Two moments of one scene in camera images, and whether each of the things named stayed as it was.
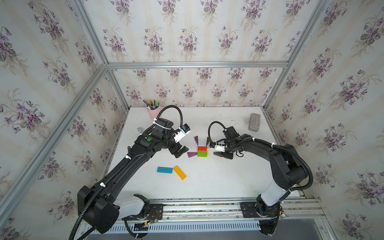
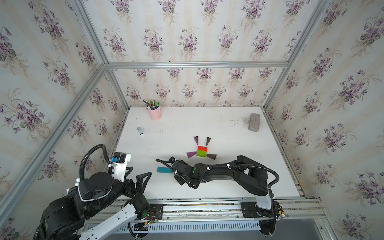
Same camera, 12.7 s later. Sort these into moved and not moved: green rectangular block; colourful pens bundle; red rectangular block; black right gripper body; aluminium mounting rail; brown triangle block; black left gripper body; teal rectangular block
Moved: black right gripper body; black left gripper body; brown triangle block
Not moved: teal rectangular block; green rectangular block; colourful pens bundle; aluminium mounting rail; red rectangular block
